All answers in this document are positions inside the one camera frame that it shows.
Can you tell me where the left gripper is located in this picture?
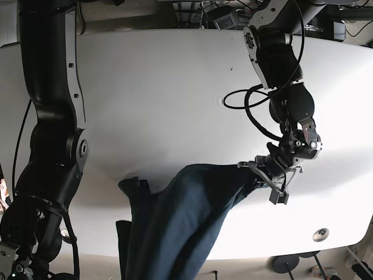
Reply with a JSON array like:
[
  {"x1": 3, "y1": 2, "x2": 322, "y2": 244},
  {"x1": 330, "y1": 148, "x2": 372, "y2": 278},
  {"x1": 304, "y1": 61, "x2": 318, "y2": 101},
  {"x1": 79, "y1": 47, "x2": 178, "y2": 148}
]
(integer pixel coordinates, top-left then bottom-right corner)
[{"x1": 237, "y1": 155, "x2": 304, "y2": 194}]

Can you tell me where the dark blue T-shirt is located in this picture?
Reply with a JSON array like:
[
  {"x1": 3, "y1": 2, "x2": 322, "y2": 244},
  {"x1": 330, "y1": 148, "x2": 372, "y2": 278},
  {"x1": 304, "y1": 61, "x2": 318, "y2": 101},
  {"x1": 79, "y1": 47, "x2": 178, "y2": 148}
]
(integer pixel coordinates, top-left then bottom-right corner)
[{"x1": 116, "y1": 164, "x2": 259, "y2": 279}]

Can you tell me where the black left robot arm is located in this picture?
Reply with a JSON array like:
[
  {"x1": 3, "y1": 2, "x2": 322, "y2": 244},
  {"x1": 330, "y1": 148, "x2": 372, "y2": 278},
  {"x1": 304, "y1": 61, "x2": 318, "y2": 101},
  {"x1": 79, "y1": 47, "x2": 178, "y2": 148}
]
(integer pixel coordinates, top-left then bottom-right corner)
[{"x1": 244, "y1": 1, "x2": 326, "y2": 197}]

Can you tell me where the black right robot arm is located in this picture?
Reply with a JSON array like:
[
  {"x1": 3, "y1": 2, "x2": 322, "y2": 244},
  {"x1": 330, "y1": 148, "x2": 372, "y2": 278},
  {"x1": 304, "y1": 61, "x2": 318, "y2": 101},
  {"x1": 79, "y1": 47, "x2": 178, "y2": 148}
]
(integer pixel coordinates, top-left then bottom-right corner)
[{"x1": 1, "y1": 1, "x2": 89, "y2": 279}]

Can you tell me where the right table grommet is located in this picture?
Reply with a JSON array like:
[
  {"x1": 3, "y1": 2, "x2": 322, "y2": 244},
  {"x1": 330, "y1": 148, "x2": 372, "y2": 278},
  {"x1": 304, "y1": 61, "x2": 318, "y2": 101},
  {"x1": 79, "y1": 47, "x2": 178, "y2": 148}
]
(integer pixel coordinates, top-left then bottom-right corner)
[{"x1": 312, "y1": 228, "x2": 330, "y2": 243}]

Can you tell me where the round black stand base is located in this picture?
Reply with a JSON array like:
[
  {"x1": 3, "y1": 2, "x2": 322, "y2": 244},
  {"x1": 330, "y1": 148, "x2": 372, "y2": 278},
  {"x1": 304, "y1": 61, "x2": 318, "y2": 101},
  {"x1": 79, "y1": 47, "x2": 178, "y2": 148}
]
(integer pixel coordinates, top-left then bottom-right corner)
[{"x1": 270, "y1": 254, "x2": 300, "y2": 274}]

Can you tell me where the grey power adapter box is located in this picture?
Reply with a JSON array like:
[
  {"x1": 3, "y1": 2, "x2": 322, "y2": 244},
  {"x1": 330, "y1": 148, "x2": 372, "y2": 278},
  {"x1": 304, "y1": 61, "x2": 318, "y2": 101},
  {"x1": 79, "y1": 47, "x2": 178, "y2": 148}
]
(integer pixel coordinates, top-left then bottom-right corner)
[{"x1": 332, "y1": 22, "x2": 346, "y2": 42}]

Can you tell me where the grey socket box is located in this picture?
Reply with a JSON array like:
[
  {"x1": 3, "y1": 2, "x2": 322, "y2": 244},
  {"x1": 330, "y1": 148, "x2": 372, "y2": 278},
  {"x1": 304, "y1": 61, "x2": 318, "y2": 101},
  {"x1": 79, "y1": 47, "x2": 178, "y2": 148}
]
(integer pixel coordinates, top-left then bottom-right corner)
[{"x1": 213, "y1": 10, "x2": 240, "y2": 30}]

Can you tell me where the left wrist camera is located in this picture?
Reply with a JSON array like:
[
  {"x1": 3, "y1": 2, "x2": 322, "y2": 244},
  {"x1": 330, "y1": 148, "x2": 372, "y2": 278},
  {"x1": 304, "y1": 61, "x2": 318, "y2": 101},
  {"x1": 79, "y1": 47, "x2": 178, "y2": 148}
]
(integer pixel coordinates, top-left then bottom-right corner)
[{"x1": 269, "y1": 190, "x2": 289, "y2": 205}]

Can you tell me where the black looping arm cable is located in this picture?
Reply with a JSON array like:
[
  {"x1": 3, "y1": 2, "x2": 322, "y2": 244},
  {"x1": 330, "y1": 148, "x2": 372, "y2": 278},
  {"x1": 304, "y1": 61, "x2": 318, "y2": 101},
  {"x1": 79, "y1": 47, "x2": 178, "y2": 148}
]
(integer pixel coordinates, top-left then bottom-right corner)
[{"x1": 223, "y1": 0, "x2": 307, "y2": 110}]

